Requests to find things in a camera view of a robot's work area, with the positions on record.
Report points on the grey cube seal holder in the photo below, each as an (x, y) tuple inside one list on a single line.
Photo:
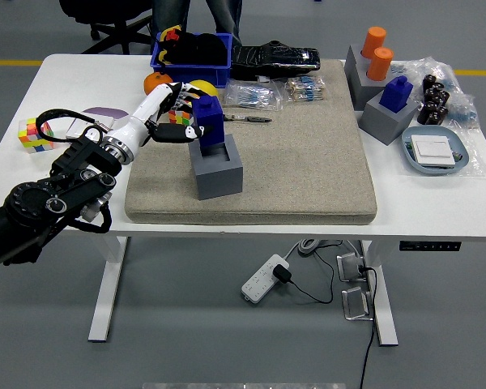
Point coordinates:
[(218, 178), (382, 125)]

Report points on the bag of blue resistors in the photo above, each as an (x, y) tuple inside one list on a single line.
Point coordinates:
[(251, 97)]

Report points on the bag of tan resistors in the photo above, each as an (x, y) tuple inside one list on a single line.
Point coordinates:
[(305, 90)]

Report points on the blue plastic bin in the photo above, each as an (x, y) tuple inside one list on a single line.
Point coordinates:
[(194, 75)]

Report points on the white wall socket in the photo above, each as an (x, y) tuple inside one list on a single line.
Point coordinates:
[(79, 127)]

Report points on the white table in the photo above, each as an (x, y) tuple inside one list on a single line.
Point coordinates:
[(65, 190)]

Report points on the grey-brown mat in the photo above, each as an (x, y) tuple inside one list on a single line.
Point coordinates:
[(299, 170)]

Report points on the black table control panel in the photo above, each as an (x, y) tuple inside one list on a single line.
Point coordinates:
[(429, 246)]

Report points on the yellow lemon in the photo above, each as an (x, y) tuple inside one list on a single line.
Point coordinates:
[(206, 87)]

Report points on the purple dish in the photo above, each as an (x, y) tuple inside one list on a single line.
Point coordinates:
[(101, 110)]

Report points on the black capacitor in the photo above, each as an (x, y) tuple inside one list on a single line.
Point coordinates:
[(443, 98), (442, 113), (430, 97), (430, 82), (424, 117), (430, 108)]

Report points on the person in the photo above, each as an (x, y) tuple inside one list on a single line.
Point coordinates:
[(166, 16)]

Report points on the blue seal stamp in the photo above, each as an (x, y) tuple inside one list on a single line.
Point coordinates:
[(395, 95), (210, 117)]

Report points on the clear bag of blue parts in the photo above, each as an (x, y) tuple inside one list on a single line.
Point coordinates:
[(461, 101)]

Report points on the light blue dish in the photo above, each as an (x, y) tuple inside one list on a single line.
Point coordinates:
[(433, 170)]

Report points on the orange fruit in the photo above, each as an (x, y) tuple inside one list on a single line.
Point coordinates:
[(152, 83)]

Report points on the black power adapter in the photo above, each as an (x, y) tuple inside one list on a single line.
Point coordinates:
[(281, 273)]

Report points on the yellow red tool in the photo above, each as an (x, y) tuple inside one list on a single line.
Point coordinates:
[(171, 34)]

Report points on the white switch panel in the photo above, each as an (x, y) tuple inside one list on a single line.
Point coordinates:
[(433, 150)]

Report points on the white power strip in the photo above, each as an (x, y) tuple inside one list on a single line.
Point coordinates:
[(259, 281)]

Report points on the black office chair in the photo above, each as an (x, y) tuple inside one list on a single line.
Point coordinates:
[(121, 30)]

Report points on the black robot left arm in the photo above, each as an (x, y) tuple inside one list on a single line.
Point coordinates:
[(32, 202)]

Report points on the green circuit board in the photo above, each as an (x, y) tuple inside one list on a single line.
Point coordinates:
[(409, 149)]

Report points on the black pen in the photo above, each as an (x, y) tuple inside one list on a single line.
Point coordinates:
[(247, 118)]

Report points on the black cloth bundle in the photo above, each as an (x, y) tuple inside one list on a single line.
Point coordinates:
[(206, 48)]

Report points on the clear acrylic stand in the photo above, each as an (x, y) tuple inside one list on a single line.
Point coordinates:
[(350, 265), (356, 304)]

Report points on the black plastic-wrapped package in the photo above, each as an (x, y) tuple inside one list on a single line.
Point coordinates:
[(275, 58)]

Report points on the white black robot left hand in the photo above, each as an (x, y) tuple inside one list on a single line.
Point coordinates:
[(143, 115)]

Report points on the tall grey double holder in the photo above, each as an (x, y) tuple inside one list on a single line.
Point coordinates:
[(358, 87)]

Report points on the orange cylinder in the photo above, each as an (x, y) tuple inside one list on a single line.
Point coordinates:
[(380, 64), (373, 40)]

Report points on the pastel colour puzzle cube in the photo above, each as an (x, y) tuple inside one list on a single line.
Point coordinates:
[(30, 138)]

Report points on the bright colour puzzle cube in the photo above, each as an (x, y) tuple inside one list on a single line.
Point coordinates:
[(182, 118)]

